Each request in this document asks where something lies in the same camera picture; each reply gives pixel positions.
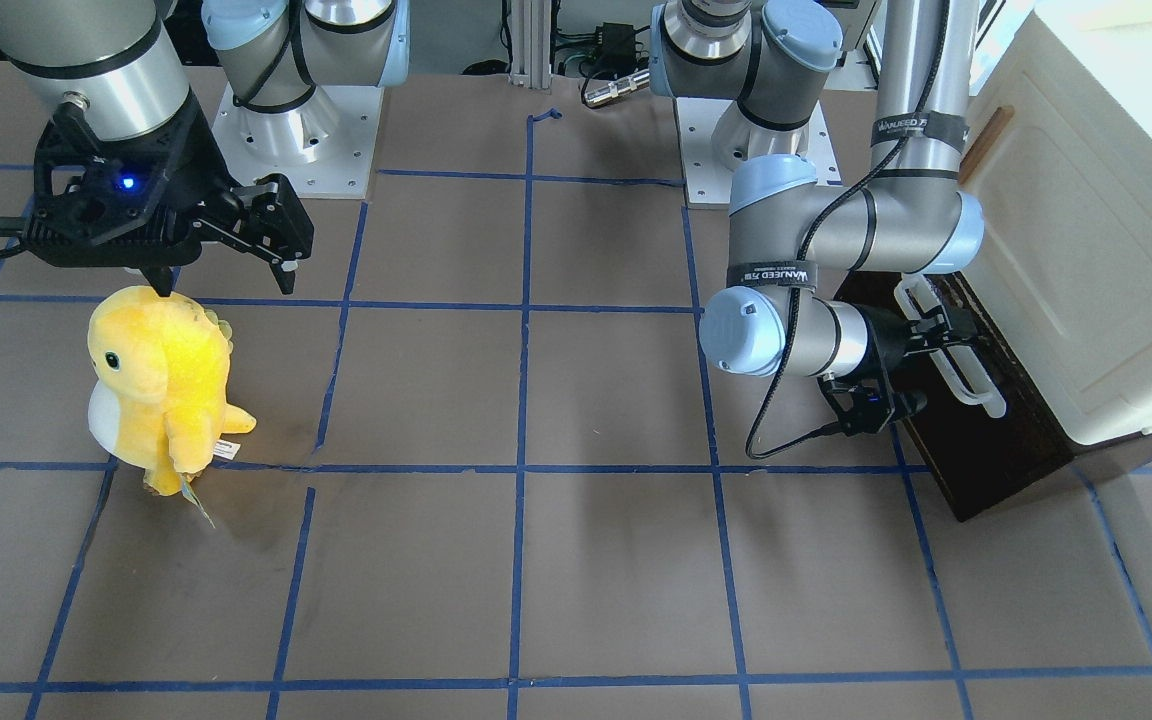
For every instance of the yellow plush toy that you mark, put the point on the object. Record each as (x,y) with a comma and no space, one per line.
(161,400)

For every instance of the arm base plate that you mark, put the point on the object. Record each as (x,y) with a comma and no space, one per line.
(715,139)
(325,147)

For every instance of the white drawer handle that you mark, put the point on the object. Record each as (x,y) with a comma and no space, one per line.
(964,374)

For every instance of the cream cabinet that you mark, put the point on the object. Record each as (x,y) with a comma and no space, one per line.
(1066,268)

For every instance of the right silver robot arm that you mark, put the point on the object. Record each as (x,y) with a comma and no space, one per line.
(116,60)

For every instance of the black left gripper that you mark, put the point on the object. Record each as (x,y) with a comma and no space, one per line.
(882,343)

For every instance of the dark wooden drawer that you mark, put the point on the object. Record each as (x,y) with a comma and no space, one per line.
(978,461)

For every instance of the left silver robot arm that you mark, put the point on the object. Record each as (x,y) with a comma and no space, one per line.
(909,217)

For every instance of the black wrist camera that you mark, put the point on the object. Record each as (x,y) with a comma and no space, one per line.
(867,404)

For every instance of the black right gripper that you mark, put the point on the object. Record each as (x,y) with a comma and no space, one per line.
(198,160)

